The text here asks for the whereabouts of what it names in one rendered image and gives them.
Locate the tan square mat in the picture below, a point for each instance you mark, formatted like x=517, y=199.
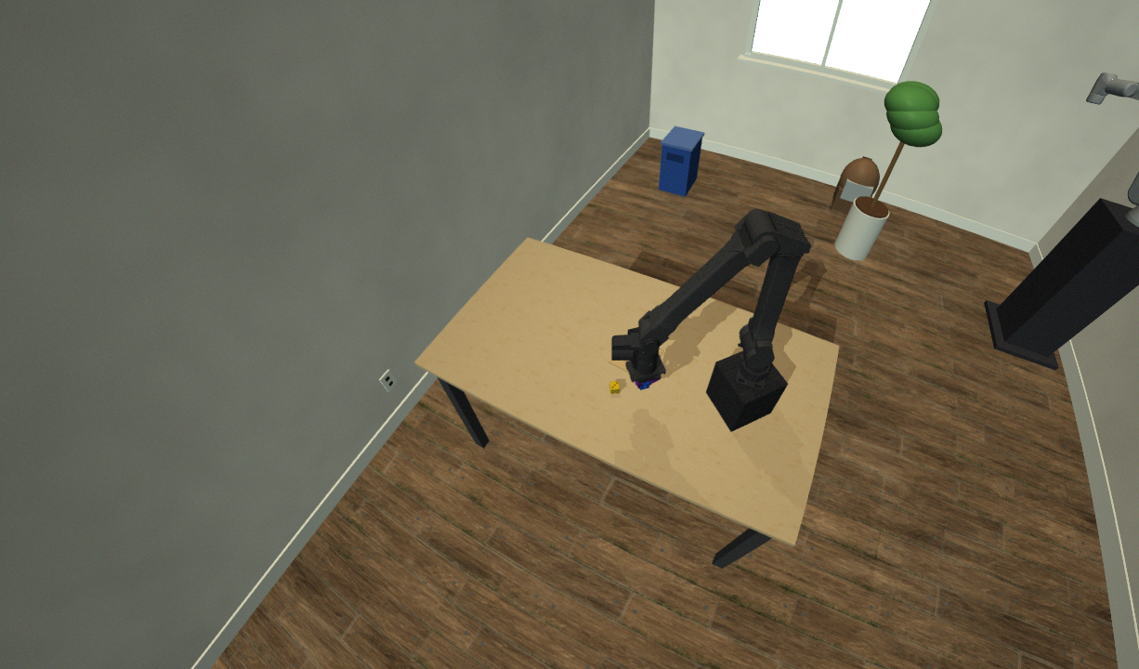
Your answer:
x=621, y=364

